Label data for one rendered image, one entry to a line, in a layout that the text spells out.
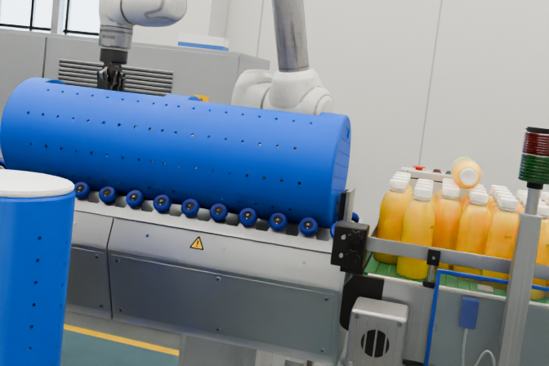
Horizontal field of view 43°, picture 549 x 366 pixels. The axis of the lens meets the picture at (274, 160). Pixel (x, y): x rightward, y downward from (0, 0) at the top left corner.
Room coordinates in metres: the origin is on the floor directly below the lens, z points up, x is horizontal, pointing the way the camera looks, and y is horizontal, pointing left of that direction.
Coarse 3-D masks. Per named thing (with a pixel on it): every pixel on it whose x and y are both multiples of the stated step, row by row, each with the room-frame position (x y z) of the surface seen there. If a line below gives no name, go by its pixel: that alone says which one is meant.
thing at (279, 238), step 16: (80, 208) 1.75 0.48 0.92; (96, 208) 1.74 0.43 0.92; (112, 208) 1.74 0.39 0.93; (128, 208) 1.73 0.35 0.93; (160, 224) 1.70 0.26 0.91; (176, 224) 1.69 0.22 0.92; (192, 224) 1.69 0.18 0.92; (208, 224) 1.68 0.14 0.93; (224, 224) 1.68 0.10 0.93; (240, 224) 1.67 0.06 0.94; (256, 240) 1.64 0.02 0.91; (272, 240) 1.63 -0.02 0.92; (288, 240) 1.63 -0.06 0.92; (304, 240) 1.62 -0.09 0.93; (320, 240) 1.62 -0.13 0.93
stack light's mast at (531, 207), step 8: (528, 128) 1.27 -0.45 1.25; (536, 128) 1.26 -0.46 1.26; (544, 128) 1.25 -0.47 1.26; (528, 184) 1.27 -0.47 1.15; (536, 184) 1.26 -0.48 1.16; (528, 192) 1.28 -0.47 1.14; (536, 192) 1.27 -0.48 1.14; (528, 200) 1.27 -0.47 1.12; (536, 200) 1.27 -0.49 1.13; (528, 208) 1.27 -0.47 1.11; (536, 208) 1.27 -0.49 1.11
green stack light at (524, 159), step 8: (520, 160) 1.28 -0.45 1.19; (528, 160) 1.26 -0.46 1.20; (536, 160) 1.25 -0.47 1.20; (544, 160) 1.25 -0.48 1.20; (520, 168) 1.27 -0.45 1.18; (528, 168) 1.26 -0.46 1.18; (536, 168) 1.25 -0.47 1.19; (544, 168) 1.25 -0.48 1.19; (520, 176) 1.27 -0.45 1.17; (528, 176) 1.26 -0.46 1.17; (536, 176) 1.25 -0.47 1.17; (544, 176) 1.25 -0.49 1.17
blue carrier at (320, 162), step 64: (0, 128) 1.78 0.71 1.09; (64, 128) 1.74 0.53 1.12; (128, 128) 1.71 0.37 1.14; (192, 128) 1.68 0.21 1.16; (256, 128) 1.66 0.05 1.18; (320, 128) 1.64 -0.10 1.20; (128, 192) 1.77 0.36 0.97; (192, 192) 1.69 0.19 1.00; (256, 192) 1.64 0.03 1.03; (320, 192) 1.59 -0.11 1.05
